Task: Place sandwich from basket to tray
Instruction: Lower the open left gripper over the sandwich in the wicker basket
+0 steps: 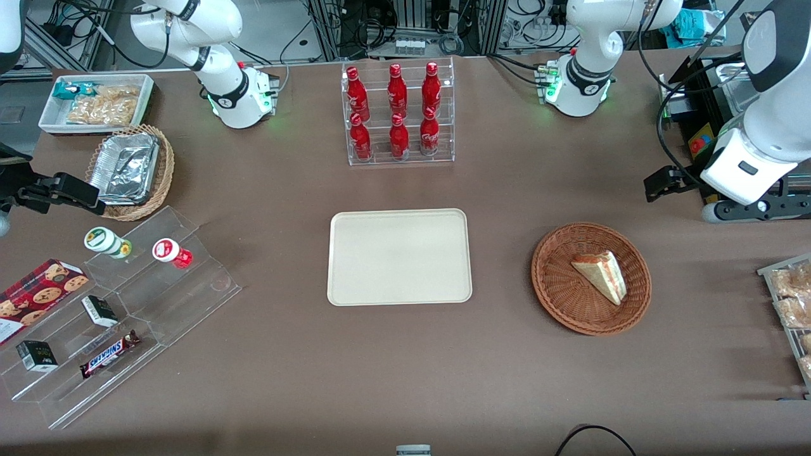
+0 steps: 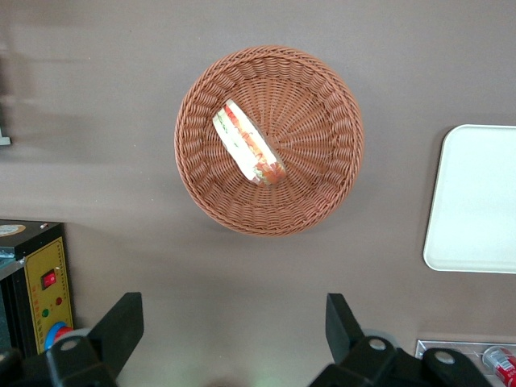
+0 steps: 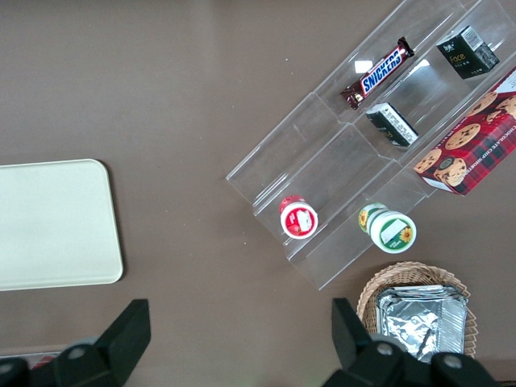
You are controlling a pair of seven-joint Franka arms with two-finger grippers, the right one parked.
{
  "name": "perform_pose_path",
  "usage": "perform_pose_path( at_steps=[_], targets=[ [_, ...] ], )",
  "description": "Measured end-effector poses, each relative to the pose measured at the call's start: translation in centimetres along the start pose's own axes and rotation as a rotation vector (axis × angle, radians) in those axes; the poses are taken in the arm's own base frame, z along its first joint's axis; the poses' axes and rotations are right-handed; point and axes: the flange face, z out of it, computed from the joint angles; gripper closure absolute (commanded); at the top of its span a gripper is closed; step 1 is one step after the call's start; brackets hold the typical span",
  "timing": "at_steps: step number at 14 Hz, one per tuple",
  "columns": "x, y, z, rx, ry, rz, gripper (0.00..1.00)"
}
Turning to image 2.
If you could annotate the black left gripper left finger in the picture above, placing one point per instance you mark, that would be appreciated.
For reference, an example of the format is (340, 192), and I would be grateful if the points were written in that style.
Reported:
(113, 326)

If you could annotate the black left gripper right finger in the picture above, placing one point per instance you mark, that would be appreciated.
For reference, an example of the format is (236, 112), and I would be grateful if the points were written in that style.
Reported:
(342, 326)

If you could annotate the plastic-wrapped triangle sandwich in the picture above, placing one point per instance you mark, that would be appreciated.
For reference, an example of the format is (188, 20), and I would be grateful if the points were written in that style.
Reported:
(249, 142)

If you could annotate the shiny metal tray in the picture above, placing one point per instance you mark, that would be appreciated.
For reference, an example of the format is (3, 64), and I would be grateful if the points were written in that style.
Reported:
(451, 347)

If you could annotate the cream white plastic tray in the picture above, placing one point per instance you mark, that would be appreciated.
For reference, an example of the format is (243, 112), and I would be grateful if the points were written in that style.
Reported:
(475, 201)

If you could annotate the round brown wicker basket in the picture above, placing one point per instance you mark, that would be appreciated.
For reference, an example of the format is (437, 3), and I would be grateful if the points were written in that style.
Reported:
(314, 137)

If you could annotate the black control box yellow panel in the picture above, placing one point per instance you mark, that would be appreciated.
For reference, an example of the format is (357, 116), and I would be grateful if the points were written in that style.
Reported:
(36, 258)

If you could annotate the red soda can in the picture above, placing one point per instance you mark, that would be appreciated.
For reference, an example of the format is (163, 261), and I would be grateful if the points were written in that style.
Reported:
(502, 360)

